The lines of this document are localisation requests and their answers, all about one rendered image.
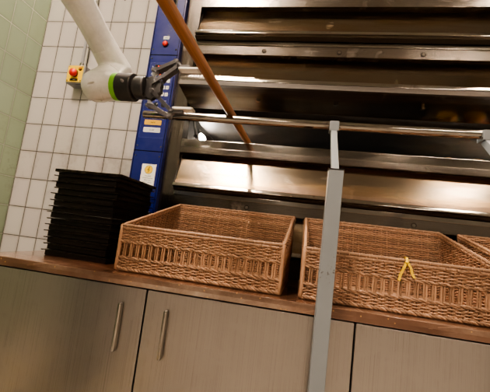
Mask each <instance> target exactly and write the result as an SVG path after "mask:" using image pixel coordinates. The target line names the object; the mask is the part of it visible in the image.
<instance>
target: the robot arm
mask: <svg viewBox="0 0 490 392"><path fill-rule="evenodd" d="M61 2H62V3H63V5H64V6H65V8H66V9H67V10H68V12H69V14H70V15H71V17H72V18H73V20H74V21H75V23H76V25H77V27H78V28H79V30H80V31H81V33H82V35H83V36H84V38H85V40H86V42H87V44H88V45H89V48H90V50H91V51H92V53H93V56H94V58H95V59H96V62H97V64H98V66H96V67H95V68H93V69H91V70H89V71H88V72H86V73H85V74H84V76H83V77H82V80H81V88H82V91H83V93H84V94H85V96H86V97H87V98H88V99H90V100H92V101H93V102H96V103H105V102H109V101H127V102H137V101H139V100H148V102H147V103H146V104H145V106H146V107H147V108H149V109H150V110H155V111H156V112H158V113H159V114H162V115H163V116H164V117H166V118H168V119H169V120H172V119H173V118H172V116H175V115H176V114H179V115H183V114H184V113H195V110H194V109H193V107H172V109H171V108H170V106H169V105H168V104H167V103H166V102H165V101H164V100H163V99H162V98H161V96H162V94H163V87H164V85H163V84H165V83H166V81H167V80H169V79H170V78H172V77H173V76H174V75H176V74H177V73H178V72H181V73H192V74H201V72H200V71H199V69H198V67H190V65H182V64H181V63H180V61H179V60H178V59H177V58H176V59H174V60H172V61H169V62H167V63H166V64H164V65H160V66H159V67H154V68H151V70H152V76H150V77H147V76H137V75H136V74H135V73H132V69H131V65H130V64H129V62H128V60H127V59H126V57H125V56H124V54H123V53H122V51H121V49H120V48H119V47H118V45H117V43H116V41H115V39H114V38H113V36H112V34H111V32H110V30H109V28H108V27H107V25H106V23H105V21H104V19H103V17H102V15H101V12H100V10H99V8H98V6H97V3H96V1H95V0H61ZM164 72H165V73H164ZM162 73H163V74H162ZM159 74H162V75H159ZM157 75H159V76H158V77H156V76H157ZM160 79H162V81H160ZM155 99H157V100H158V101H159V102H160V103H161V104H162V105H163V106H164V107H165V108H166V109H167V110H168V111H169V112H168V113H167V112H165V111H163V110H161V109H160V108H158V107H157V106H155V105H154V103H152V101H153V100H155Z"/></svg>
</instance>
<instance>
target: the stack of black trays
mask: <svg viewBox="0 0 490 392"><path fill-rule="evenodd" d="M55 171H56V172H59V175H56V174H55V176H57V177H58V180H53V181H54V182H56V187H55V188H58V192H57V193H55V192H51V193H52V194H55V196H54V198H55V199H50V200H54V205H49V206H53V208H52V211H47V212H51V217H52V218H49V217H47V219H51V223H45V224H48V225H49V227H48V229H44V230H47V231H48V233H47V236H44V237H47V242H44V243H47V248H41V250H45V252H44V254H45V255H50V256H55V257H64V258H70V259H75V260H80V261H89V262H94V263H100V264H114V262H115V257H116V253H117V244H118V239H119V234H120V229H121V224H122V223H125V222H129V221H131V220H134V219H138V218H140V217H143V216H144V215H148V214H151V212H148V211H149V209H150V206H151V203H153V204H154V202H151V201H150V198H154V197H151V196H150V194H151V192H152V193H154V191H152V189H154V190H155V189H156V187H154V186H152V185H150V184H146V183H144V182H141V181H139V180H136V179H133V178H130V177H127V176H125V175H122V174H115V173H99V172H90V171H81V170H66V169H57V168H56V169H55ZM57 205H58V206H57ZM77 214H78V215H77ZM102 217H103V218H102ZM120 219H121V220H120ZM125 220H127V221H125Z"/></svg>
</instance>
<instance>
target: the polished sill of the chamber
mask: <svg viewBox="0 0 490 392"><path fill-rule="evenodd" d="M181 146H186V147H196V148H207V149H226V150H236V151H247V152H266V153H276V154H286V155H297V156H316V157H326V158H330V157H331V150H330V149H315V148H303V147H292V146H282V145H262V144H250V143H239V142H219V141H208V140H197V139H186V138H182V141H181ZM338 158H339V159H356V160H366V161H377V162H387V163H406V164H416V165H426V166H446V167H456V168H466V169H476V170H490V161H484V160H472V159H452V158H441V157H431V156H410V155H399V154H388V153H377V152H356V151H346V150H338Z"/></svg>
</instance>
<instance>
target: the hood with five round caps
mask: <svg viewBox="0 0 490 392"><path fill-rule="evenodd" d="M201 7H202V9H203V11H204V12H490V0H202V6H201Z"/></svg>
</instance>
